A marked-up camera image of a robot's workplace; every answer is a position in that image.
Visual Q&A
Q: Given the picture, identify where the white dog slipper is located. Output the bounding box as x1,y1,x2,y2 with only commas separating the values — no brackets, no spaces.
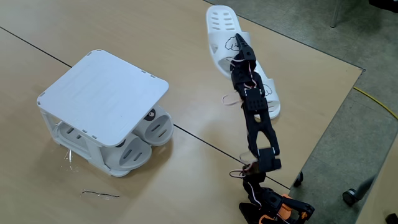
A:
205,4,253,80
253,67,281,121

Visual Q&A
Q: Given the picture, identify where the grey bear slipper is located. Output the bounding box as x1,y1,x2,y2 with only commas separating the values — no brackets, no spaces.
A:
133,104,174,147
57,121,153,171

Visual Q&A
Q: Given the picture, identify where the white two-shelf shoe rack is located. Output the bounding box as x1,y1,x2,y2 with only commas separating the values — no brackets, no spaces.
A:
36,49,172,178

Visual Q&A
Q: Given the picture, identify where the metal chair leg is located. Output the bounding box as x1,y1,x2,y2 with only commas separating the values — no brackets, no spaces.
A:
330,0,343,29

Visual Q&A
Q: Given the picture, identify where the black chair part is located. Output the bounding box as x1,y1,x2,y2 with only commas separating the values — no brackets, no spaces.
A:
369,0,398,14

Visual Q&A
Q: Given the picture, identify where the black chair caster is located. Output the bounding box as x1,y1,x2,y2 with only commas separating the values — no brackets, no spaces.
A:
341,176,376,207

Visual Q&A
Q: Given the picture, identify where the yellow cable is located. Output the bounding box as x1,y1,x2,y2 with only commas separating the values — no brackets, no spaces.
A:
353,86,398,121

